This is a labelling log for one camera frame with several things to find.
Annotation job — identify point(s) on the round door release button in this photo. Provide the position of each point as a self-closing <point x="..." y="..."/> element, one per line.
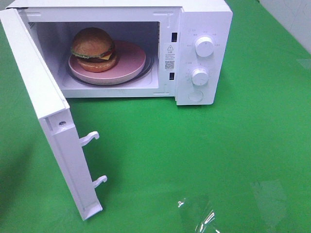
<point x="196" y="96"/>

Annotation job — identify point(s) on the pink round plate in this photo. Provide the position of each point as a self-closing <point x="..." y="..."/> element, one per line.
<point x="128" y="60"/>

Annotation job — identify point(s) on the burger with lettuce and cheese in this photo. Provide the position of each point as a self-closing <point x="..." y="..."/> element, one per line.
<point x="94" y="50"/>

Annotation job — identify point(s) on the white microwave door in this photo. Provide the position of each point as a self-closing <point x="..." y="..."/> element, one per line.
<point x="53" y="113"/>

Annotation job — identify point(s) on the lower white microwave knob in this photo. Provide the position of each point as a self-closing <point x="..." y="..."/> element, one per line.
<point x="199" y="76"/>

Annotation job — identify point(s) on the white microwave knob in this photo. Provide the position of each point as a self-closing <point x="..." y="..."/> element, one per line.
<point x="204" y="46"/>
<point x="199" y="76"/>

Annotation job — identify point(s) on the white microwave oven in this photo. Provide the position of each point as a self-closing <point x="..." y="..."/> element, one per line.
<point x="165" y="29"/>

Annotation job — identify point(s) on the upper white microwave knob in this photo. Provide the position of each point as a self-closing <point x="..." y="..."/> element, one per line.
<point x="204" y="46"/>

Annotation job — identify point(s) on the clear tape patch right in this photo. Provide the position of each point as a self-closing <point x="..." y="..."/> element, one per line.
<point x="272" y="204"/>

